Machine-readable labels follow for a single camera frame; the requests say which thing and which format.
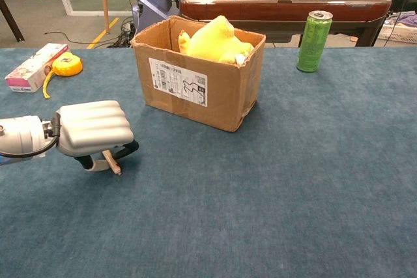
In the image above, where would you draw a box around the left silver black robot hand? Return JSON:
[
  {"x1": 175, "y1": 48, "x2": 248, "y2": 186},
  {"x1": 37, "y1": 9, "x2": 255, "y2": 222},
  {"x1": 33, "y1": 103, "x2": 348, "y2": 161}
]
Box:
[{"x1": 53, "y1": 100, "x2": 140, "y2": 173}]

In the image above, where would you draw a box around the yellow plush toy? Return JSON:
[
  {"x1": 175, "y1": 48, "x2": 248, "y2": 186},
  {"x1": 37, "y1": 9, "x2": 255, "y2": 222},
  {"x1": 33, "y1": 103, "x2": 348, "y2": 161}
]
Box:
[{"x1": 177, "y1": 14, "x2": 255, "y2": 65}]

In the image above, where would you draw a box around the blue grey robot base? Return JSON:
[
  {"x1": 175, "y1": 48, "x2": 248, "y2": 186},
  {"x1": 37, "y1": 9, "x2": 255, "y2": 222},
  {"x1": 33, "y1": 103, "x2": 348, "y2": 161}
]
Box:
[{"x1": 132, "y1": 0, "x2": 175, "y2": 35}]

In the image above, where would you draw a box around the open cardboard box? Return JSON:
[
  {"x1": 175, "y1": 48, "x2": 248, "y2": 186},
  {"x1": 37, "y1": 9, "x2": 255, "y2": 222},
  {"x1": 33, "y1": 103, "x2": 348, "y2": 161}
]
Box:
[{"x1": 130, "y1": 15, "x2": 266, "y2": 133}]

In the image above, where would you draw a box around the yellow tape measure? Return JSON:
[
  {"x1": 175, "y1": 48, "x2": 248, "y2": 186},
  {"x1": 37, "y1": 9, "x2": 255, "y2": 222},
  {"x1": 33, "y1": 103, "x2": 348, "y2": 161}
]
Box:
[{"x1": 42, "y1": 51, "x2": 84, "y2": 100}]

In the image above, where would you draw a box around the pink white carton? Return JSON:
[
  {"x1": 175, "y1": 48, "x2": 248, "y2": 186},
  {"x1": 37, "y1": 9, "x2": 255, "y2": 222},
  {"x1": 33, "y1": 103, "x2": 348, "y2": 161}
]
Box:
[{"x1": 5, "y1": 42, "x2": 71, "y2": 93}]

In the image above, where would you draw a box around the dark table leg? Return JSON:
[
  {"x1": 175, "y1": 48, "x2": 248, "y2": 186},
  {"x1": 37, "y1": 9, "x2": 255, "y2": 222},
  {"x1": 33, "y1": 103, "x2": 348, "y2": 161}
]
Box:
[{"x1": 0, "y1": 0, "x2": 25, "y2": 43}]

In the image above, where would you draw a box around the blue felt table mat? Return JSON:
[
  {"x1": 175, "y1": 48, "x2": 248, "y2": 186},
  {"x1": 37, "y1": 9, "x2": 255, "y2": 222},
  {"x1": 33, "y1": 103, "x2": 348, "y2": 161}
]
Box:
[{"x1": 0, "y1": 46, "x2": 417, "y2": 278}]

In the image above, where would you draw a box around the brown mahjong table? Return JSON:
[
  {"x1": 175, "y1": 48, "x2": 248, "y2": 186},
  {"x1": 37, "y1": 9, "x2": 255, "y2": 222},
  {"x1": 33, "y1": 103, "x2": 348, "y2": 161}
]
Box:
[{"x1": 179, "y1": 0, "x2": 392, "y2": 48}]

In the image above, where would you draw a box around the green drink can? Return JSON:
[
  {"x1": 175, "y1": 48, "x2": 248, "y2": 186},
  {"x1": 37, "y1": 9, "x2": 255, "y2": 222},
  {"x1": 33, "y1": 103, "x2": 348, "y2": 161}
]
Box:
[{"x1": 296, "y1": 10, "x2": 334, "y2": 73}]

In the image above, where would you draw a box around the white plastic basket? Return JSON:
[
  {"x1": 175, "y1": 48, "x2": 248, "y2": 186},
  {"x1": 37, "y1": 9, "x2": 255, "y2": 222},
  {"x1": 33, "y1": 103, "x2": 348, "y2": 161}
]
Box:
[{"x1": 377, "y1": 14, "x2": 417, "y2": 44}]

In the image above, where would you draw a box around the purple cloth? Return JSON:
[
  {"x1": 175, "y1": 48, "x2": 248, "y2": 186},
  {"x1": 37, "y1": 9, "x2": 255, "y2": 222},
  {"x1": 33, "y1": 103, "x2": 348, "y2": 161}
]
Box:
[{"x1": 395, "y1": 12, "x2": 417, "y2": 28}]

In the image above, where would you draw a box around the black cable tangle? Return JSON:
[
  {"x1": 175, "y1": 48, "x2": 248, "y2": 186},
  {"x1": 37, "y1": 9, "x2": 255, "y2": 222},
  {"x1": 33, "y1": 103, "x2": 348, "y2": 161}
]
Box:
[{"x1": 107, "y1": 17, "x2": 139, "y2": 48}]

